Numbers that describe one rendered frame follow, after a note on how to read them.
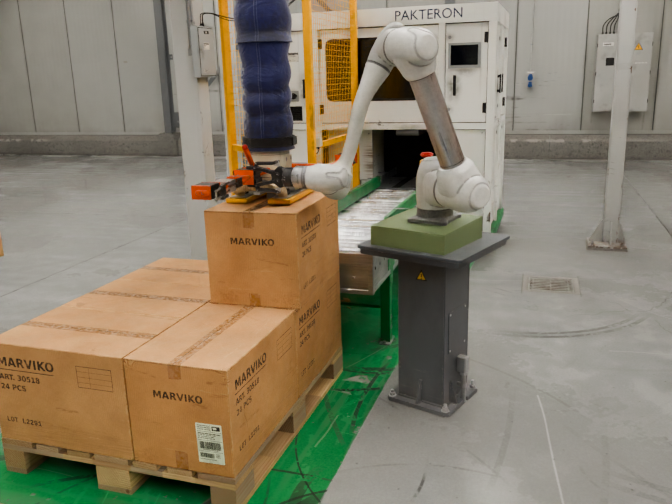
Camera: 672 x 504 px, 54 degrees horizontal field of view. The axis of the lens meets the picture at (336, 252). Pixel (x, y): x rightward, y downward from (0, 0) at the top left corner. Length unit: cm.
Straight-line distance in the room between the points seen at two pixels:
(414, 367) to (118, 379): 131
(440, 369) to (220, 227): 113
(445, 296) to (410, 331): 26
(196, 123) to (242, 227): 171
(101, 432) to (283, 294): 85
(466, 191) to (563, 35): 944
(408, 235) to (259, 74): 90
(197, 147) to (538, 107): 841
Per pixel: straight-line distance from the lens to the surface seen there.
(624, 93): 585
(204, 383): 227
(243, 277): 275
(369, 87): 259
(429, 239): 270
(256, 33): 280
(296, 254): 263
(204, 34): 429
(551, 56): 1193
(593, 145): 1188
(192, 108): 431
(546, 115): 1195
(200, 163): 432
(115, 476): 267
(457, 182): 262
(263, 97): 280
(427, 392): 307
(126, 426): 253
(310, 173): 254
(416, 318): 296
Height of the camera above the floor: 146
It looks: 15 degrees down
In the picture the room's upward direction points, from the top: 2 degrees counter-clockwise
